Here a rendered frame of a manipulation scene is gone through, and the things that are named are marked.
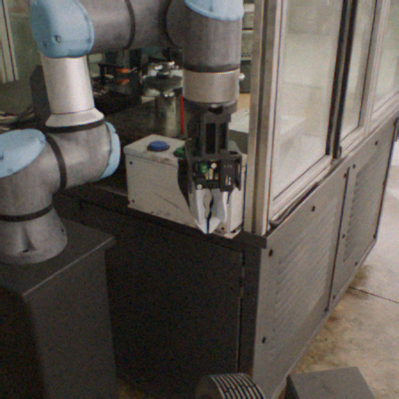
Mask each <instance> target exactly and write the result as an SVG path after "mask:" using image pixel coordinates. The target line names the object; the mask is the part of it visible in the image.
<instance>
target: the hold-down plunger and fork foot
mask: <svg viewBox="0 0 399 399"><path fill-rule="evenodd" d="M147 60H148V55H147V54H142V48H140V49H134V58H133V59H132V64H133V66H137V72H138V76H140V71H141V70H142V76H143V77H145V76H148V62H147Z"/></svg>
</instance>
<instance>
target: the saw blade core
mask: <svg viewBox="0 0 399 399"><path fill-rule="evenodd" d="M157 72H159V71H158V70H157V71H156V70H155V71H154V70H148V76H146V77H140V76H138V72H134V73H129V74H125V75H121V76H117V77H114V78H113V79H111V80H110V81H109V82H107V87H108V88H109V89H111V90H112V91H115V92H117V93H120V94H128V95H132V96H141V97H157V98H158V97H159V98H165V97H174V96H175V97H180V96H179V94H180V95H181V96H183V83H181V84H180V85H171V86H156V85H147V84H146V83H145V82H144V79H145V78H147V77H151V76H156V73H157ZM169 72H171V73H172V75H173V76H178V77H183V71H182V70H170V71H169ZM166 95H167V96H166Z"/></svg>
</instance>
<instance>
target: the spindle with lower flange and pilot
mask: <svg viewBox="0 0 399 399"><path fill-rule="evenodd" d="M154 99H155V116H156V117H157V118H172V117H174V116H175V96H174V97H165V98H159V97H158V98H157V97H154Z"/></svg>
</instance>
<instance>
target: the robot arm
mask: <svg viewBox="0 0 399 399"><path fill-rule="evenodd" d="M14 1H15V2H16V3H17V4H18V5H19V7H20V8H21V9H22V10H23V11H24V12H27V13H28V14H29V15H30V27H31V30H32V34H33V39H34V41H35V42H37V48H38V49H39V52H40V56H41V61H42V65H43V69H44V73H45V82H46V90H47V94H48V99H49V103H50V108H51V112H52V114H51V116H50V117H49V118H48V119H47V121H46V122H45V125H46V130H47V134H46V135H42V133H41V132H40V131H38V130H36V129H24V130H15V131H11V132H8V133H5V134H1V135H0V263H7V264H12V265H32V264H36V263H39V262H42V261H45V260H47V259H49V258H52V257H54V256H56V255H58V254H59V253H60V252H61V251H62V250H63V249H64V247H65V246H66V243H67V236H66V231H65V228H64V226H63V225H62V223H61V220H60V218H59V215H58V214H57V213H56V211H55V209H54V206H53V193H55V192H57V191H62V190H65V189H68V188H74V187H78V186H80V185H83V184H86V183H95V182H98V181H99V180H101V179H102V178H105V177H108V176H109V175H111V174H112V173H113V172H114V171H115V168H116V167H117V166H118V162H119V156H120V147H119V140H118V135H117V134H115V130H114V128H113V127H112V124H110V123H108V122H105V121H104V117H103V114H101V112H100V111H98V110H97V109H96V108H95V107H94V101H93V96H92V91H91V81H90V76H89V69H88V65H87V60H86V56H87V55H93V54H98V53H111V52H119V51H126V50H133V49H140V48H146V47H153V46H160V45H165V46H170V47H174V48H178V49H182V50H183V98H184V99H185V100H184V109H185V111H187V112H188V113H190V114H193V116H192V117H191V119H190V121H189V122H188V124H187V135H188V138H187V142H184V145H183V146H182V147H181V148H182V151H183V158H182V159H177V163H178V168H177V174H176V178H177V183H178V186H179V189H180V191H181V193H182V194H183V196H184V198H185V200H186V202H187V205H188V208H189V210H190V211H191V214H192V216H193V218H194V220H195V222H196V223H197V225H198V226H199V228H200V229H201V230H202V231H203V232H204V233H211V232H212V231H214V230H215V228H216V227H217V226H218V224H219V223H220V221H222V222H223V223H225V222H226V220H227V208H228V204H229V198H230V196H231V193H232V191H233V189H234V188H235V187H237V188H238V190H239V191H240V190H241V171H242V155H241V153H240V151H239V149H238V147H237V145H236V144H235V142H234V140H230V137H229V123H231V114H233V113H234V112H236V111H237V102H238V101H237V98H238V97H239V81H242V80H244V75H243V74H240V53H241V33H242V17H243V15H244V8H243V0H14ZM239 164H240V166H239ZM207 188H208V189H209V190H210V193H211V195H212V199H211V201H210V203H209V209H210V211H209V214H208V216H207V218H206V217H205V216H204V215H205V211H206V209H205V206H204V203H203V198H204V197H205V195H206V189H207Z"/></svg>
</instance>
